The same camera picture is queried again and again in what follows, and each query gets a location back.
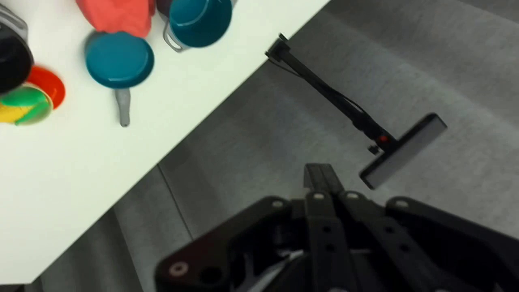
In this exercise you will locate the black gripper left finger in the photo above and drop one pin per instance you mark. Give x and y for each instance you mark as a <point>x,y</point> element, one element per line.
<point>319,243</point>

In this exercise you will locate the black camera stand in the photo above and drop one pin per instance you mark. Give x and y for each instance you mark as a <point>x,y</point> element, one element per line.
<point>403,151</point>

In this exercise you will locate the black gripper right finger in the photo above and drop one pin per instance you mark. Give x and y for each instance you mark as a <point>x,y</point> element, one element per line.
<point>379,243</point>

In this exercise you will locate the black toy pot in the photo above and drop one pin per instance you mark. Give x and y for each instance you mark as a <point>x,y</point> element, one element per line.
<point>14,58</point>

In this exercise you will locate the teal toy pot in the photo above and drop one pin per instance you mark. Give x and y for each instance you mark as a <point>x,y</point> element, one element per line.
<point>200,21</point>

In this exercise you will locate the red toy disc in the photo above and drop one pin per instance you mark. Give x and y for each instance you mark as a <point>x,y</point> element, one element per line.
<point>49,84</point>

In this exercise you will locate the orange cloth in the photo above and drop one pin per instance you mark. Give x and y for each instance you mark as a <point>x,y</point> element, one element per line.
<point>119,16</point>

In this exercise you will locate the green yellow toy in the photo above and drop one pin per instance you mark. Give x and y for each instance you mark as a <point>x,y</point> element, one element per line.
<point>25,107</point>

